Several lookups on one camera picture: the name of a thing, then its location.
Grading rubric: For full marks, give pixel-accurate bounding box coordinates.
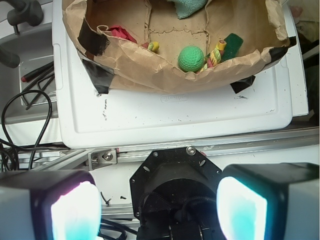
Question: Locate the blue teal cloth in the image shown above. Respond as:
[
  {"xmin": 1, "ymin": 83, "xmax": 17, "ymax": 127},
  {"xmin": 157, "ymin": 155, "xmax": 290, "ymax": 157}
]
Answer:
[{"xmin": 169, "ymin": 0, "xmax": 208, "ymax": 20}]

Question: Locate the brown paper bag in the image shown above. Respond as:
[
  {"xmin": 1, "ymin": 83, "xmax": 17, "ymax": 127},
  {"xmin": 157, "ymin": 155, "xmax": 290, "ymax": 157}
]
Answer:
[{"xmin": 62, "ymin": 0, "xmax": 297, "ymax": 94}]

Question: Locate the dark green sponge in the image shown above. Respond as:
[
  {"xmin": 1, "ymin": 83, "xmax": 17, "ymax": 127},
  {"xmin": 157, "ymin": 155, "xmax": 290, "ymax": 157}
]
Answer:
[{"xmin": 221, "ymin": 33, "xmax": 244, "ymax": 62}]

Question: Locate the black cable loop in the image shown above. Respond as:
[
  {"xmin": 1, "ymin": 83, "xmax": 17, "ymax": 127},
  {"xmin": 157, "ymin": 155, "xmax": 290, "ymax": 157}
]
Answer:
[{"xmin": 0, "ymin": 89, "xmax": 53, "ymax": 171}]

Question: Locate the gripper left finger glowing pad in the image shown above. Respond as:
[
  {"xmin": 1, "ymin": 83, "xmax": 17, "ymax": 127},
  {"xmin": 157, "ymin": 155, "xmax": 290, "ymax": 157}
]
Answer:
[{"xmin": 0, "ymin": 169, "xmax": 102, "ymax": 240}]

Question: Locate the red crumpled cloth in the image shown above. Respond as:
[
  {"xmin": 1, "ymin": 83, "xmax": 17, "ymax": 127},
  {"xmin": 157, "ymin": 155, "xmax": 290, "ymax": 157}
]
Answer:
[{"xmin": 108, "ymin": 25, "xmax": 137, "ymax": 43}]

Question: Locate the aluminium frame rail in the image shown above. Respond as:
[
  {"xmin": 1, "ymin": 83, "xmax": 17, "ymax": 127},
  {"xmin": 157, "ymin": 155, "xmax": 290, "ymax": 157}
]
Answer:
[{"xmin": 32, "ymin": 124, "xmax": 320, "ymax": 171}]

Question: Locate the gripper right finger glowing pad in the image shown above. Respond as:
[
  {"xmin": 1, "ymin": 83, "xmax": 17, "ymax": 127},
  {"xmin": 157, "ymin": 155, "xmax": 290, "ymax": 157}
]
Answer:
[{"xmin": 216, "ymin": 162, "xmax": 320, "ymax": 240}]

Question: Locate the green dimpled ball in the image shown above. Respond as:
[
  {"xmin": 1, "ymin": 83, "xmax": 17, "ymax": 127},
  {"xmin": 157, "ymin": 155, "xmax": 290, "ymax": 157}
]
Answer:
[{"xmin": 177, "ymin": 45, "xmax": 205, "ymax": 72}]

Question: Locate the grey clamp handle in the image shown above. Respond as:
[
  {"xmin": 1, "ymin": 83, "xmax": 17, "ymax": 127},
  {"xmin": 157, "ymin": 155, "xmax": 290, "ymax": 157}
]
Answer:
[{"xmin": 4, "ymin": 0, "xmax": 44, "ymax": 35}]

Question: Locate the multicolour twisted rope toy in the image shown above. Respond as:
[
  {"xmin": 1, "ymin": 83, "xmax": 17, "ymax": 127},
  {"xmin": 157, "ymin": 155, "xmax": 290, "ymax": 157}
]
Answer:
[{"xmin": 141, "ymin": 39, "xmax": 227, "ymax": 74}]

